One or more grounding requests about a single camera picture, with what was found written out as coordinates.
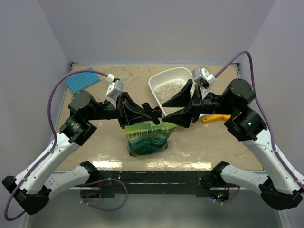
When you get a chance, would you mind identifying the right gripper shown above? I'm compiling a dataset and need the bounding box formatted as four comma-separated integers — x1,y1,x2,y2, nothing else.
162,78,237,127

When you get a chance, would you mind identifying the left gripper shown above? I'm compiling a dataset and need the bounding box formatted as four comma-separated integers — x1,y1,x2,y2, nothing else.
86,91,153,128

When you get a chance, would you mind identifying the black bag clip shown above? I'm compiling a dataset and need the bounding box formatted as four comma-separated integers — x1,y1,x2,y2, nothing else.
142,103,162,125

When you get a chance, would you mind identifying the green litter bag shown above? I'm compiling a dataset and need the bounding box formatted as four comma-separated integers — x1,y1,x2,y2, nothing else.
125,122,177,157

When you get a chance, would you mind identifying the yellow plastic scoop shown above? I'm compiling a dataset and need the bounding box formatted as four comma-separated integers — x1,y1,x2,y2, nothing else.
202,114,231,123

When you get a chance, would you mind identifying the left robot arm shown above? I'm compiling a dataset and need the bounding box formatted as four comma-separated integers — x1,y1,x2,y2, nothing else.
2,90,162,215

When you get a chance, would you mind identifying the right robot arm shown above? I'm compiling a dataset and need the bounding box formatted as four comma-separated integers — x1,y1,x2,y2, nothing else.
163,79,304,210

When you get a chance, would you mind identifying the grey cat litter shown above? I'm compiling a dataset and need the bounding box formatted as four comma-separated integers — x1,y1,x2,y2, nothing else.
154,80,185,105

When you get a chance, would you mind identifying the white litter box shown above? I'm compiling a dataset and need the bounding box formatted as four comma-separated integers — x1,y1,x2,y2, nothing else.
148,67,192,116

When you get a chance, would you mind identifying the blue studded plate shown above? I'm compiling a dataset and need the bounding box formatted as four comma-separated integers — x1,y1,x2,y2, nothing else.
65,72,101,94

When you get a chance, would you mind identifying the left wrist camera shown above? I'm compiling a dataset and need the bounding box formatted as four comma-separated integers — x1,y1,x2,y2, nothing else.
106,80,124,107

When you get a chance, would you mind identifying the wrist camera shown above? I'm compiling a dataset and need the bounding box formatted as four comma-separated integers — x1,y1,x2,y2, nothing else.
192,67,217,89
106,80,124,107

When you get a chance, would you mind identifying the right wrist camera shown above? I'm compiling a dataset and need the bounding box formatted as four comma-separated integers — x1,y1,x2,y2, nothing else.
192,67,217,89

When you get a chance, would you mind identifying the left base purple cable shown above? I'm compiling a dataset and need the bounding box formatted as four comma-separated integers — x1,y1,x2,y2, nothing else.
80,178,129,211

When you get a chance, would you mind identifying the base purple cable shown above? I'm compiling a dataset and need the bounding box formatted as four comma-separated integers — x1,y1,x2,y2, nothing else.
212,185,240,205
80,178,129,211

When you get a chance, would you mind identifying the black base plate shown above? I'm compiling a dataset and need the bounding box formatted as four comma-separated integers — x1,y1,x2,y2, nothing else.
71,170,240,199

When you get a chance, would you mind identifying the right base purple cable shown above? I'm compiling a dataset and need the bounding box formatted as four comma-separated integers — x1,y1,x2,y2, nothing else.
212,185,240,205

